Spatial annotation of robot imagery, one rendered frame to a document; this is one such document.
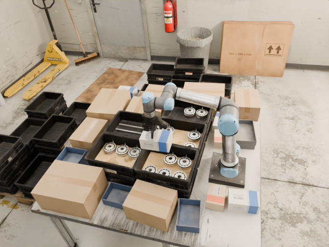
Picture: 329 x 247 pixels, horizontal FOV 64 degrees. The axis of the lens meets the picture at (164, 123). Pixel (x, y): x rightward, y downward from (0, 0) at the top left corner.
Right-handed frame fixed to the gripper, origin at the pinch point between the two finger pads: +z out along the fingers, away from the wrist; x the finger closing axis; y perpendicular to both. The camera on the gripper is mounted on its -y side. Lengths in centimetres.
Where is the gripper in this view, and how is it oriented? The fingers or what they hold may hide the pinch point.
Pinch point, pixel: (156, 137)
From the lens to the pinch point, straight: 179.0
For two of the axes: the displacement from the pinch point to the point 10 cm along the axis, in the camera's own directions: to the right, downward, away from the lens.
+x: -2.6, 6.4, -7.2
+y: -9.6, -1.1, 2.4
